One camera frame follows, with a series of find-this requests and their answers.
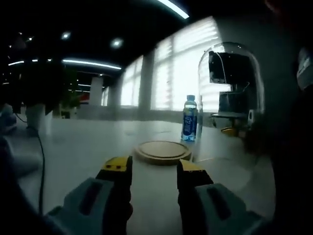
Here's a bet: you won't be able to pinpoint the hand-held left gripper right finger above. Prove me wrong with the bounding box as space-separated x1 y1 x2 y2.
176 159 272 235

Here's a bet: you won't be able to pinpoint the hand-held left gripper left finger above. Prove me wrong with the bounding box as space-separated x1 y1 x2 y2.
46 156 134 235

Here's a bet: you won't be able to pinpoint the blue-capped drink bottle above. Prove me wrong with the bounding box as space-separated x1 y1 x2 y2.
181 94 199 143

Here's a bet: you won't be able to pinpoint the clear glass dome cover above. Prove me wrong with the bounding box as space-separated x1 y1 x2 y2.
197 41 267 187

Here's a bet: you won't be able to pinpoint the round wooden base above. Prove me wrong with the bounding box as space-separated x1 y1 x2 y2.
133 140 193 167

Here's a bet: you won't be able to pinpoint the open laptop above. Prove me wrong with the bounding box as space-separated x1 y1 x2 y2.
212 90 246 118

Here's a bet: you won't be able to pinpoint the black monitor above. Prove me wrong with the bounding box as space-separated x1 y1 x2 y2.
208 50 250 84

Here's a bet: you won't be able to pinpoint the white chest-worn device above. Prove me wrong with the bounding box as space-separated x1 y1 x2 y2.
296 46 313 91

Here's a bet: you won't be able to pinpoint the white window blinds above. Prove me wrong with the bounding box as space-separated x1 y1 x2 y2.
101 16 220 112

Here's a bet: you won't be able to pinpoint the potted plant in white pot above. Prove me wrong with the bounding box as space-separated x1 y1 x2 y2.
23 58 83 132

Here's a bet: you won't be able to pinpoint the short ceiling light strip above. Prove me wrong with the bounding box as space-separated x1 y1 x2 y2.
156 0 190 19

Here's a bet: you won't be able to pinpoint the long ceiling light strip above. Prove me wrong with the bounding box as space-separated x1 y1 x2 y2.
8 58 123 71

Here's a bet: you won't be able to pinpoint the black cable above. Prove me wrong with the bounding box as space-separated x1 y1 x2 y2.
14 111 46 214

